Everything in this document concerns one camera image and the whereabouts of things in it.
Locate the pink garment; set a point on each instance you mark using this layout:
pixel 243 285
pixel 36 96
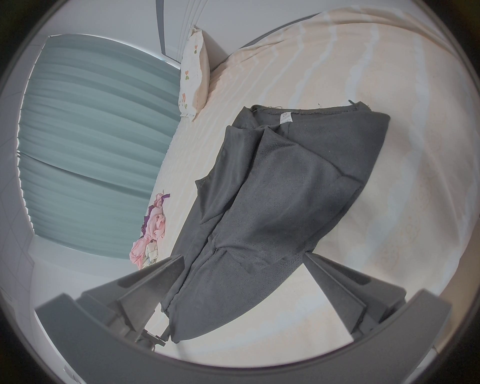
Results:
pixel 155 225

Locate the purple garment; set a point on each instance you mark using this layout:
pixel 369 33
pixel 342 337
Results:
pixel 153 213

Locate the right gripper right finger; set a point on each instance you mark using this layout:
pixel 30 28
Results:
pixel 350 296

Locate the blue-green curtain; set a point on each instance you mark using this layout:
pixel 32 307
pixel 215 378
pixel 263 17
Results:
pixel 93 131

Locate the bed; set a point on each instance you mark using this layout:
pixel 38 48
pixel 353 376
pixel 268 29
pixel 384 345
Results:
pixel 412 131

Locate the black T-shirt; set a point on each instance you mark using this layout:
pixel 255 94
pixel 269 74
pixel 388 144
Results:
pixel 281 206

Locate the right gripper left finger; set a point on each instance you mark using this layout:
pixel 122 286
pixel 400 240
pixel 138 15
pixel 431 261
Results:
pixel 142 292

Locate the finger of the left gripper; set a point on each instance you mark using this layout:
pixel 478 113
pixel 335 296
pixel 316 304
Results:
pixel 153 339

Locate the white printed pillow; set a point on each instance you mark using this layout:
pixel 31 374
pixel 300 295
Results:
pixel 195 75

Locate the white printed garment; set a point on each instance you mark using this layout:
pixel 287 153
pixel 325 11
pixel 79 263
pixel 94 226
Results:
pixel 152 255

